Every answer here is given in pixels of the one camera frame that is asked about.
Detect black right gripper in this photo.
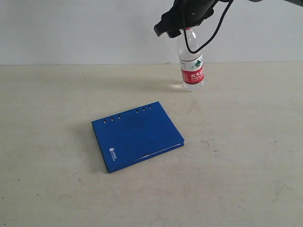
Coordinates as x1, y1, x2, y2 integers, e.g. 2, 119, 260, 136
153, 0, 214, 38

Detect clear water bottle red label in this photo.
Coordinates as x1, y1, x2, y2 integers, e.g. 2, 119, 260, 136
177, 31, 205, 91

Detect blue ring binder notebook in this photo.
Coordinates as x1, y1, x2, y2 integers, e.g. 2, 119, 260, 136
91, 102, 185, 173

